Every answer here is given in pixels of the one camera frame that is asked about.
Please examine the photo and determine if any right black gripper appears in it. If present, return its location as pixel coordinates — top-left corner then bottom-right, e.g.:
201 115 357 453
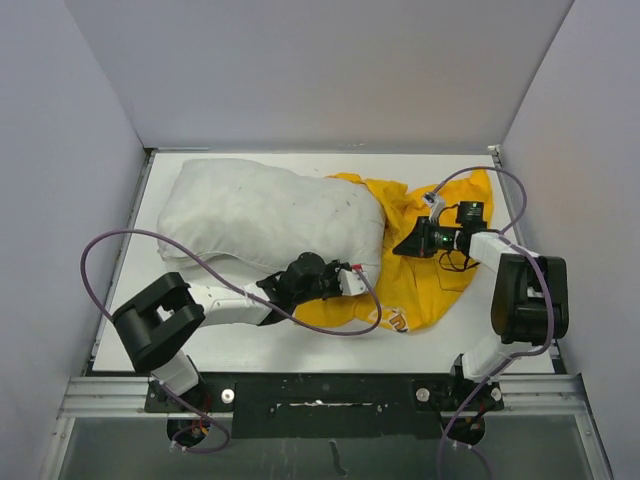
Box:
393 216 461 259

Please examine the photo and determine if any yellow printed pillowcase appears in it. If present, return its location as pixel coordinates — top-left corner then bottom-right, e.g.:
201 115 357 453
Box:
295 171 494 333

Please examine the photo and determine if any white pillow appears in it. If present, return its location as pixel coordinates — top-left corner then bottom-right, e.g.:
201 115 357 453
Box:
156 158 385 283

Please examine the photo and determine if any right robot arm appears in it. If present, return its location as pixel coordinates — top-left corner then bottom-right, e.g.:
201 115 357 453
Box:
393 194 569 409

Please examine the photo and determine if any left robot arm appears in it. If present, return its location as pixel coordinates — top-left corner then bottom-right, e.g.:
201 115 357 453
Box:
112 252 365 411

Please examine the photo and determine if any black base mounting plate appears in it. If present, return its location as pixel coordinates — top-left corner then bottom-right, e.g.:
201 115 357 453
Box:
143 372 506 442

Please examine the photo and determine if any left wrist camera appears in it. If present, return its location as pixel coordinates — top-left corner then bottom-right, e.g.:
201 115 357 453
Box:
338 264 370 297

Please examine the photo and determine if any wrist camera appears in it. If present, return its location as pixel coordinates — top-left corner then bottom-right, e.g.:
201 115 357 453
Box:
422 192 446 223
338 264 370 297

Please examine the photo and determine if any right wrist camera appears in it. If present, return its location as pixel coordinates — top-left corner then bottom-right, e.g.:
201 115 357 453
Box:
422 192 446 223

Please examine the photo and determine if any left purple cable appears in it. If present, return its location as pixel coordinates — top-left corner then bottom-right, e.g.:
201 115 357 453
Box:
79 227 384 456

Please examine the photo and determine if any purple cable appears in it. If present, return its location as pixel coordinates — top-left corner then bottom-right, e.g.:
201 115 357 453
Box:
432 165 556 480
79 227 384 456

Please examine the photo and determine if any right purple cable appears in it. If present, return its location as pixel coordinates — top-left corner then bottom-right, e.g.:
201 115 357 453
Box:
432 165 556 480

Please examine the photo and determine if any aluminium frame rail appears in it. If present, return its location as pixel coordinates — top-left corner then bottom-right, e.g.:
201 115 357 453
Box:
39 144 616 480

